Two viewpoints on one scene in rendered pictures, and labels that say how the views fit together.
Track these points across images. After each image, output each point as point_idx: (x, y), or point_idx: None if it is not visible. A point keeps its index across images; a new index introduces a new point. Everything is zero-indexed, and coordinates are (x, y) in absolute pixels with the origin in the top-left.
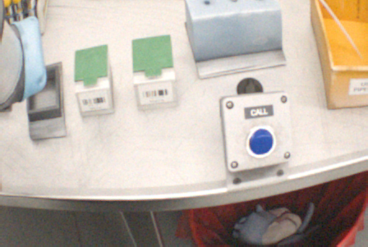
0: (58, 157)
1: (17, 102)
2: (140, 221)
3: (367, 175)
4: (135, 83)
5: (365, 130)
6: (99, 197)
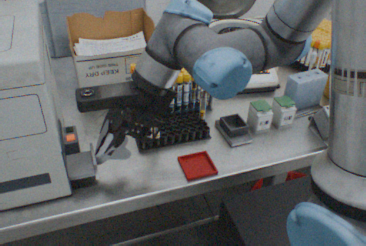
0: (251, 150)
1: (294, 59)
2: None
3: None
4: (282, 111)
5: None
6: (280, 161)
